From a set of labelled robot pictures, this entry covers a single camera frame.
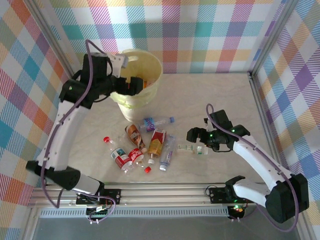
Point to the clear bottle green white label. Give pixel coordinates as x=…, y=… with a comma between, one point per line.
x=190, y=148

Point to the clear crushed bottle white cap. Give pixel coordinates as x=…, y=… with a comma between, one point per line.
x=168, y=152

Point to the red gold label bottle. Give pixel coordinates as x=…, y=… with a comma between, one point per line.
x=157, y=142

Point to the brown label bottle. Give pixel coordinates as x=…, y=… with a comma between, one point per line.
x=135, y=136

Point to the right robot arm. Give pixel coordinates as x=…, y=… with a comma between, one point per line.
x=260, y=160

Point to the pale yellow lined bin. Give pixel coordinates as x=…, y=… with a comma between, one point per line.
x=150, y=67

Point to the clear bottle blue cap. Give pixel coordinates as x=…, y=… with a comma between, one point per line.
x=152, y=123

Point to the red cola label bottle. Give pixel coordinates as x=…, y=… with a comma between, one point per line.
x=135, y=155

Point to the clear bottle white red label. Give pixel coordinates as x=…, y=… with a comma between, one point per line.
x=119, y=155

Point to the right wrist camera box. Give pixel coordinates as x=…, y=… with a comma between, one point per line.
x=206, y=122

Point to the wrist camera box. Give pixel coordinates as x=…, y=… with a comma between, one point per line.
x=206, y=122
x=120, y=62

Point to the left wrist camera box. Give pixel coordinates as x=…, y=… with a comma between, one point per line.
x=120, y=62

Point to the aluminium side rail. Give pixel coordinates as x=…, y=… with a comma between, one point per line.
x=260, y=105
x=68, y=110

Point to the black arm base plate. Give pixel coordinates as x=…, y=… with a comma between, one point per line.
x=113, y=196
x=217, y=196

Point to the aluminium frame rail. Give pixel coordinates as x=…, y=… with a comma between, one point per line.
x=162, y=195

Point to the aluminium upright post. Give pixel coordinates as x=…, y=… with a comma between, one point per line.
x=271, y=37
x=57, y=37

